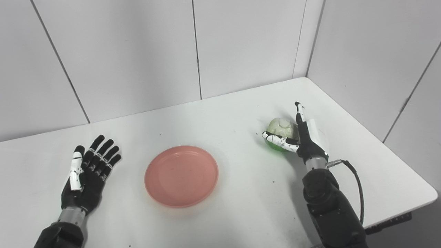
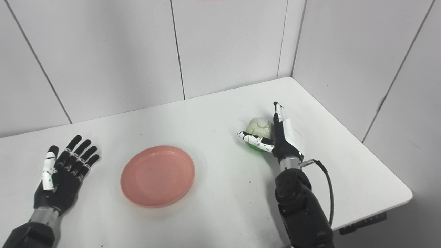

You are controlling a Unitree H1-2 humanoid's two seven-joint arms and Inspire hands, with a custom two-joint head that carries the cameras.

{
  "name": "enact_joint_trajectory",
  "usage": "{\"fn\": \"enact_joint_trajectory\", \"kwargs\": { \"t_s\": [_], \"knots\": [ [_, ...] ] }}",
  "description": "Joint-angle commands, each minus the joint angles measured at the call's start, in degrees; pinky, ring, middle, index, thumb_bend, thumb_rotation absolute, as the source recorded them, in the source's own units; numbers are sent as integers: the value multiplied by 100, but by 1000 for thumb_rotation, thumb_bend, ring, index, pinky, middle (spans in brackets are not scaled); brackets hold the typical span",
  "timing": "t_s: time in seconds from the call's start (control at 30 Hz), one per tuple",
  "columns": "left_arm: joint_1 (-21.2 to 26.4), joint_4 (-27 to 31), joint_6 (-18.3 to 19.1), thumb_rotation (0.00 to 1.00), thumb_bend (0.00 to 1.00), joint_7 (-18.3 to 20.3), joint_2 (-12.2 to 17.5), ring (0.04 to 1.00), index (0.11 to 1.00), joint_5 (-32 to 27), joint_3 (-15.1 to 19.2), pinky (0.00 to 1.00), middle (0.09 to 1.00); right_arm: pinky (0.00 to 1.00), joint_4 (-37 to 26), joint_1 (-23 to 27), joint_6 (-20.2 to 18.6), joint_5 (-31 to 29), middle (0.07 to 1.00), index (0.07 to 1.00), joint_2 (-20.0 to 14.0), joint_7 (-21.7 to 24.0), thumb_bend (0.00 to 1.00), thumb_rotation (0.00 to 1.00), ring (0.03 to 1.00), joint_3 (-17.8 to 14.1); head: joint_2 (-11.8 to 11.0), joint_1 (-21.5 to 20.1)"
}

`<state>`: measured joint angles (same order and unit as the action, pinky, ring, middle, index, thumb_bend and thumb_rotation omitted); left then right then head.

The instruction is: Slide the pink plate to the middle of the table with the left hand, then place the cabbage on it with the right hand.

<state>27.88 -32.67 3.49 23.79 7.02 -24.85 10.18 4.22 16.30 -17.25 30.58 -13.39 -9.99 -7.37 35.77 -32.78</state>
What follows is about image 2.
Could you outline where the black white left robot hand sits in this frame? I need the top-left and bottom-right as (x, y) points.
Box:
(33, 135), (100, 216)

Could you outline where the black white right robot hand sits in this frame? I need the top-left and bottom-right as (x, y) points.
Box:
(237, 102), (305, 163)

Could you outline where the green white toy cabbage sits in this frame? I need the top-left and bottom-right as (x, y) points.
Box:
(245, 118), (276, 152)

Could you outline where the pink round plate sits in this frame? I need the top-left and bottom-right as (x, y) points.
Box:
(120, 145), (196, 208)

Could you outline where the black table frame bracket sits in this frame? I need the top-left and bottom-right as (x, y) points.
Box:
(338, 212), (388, 236)

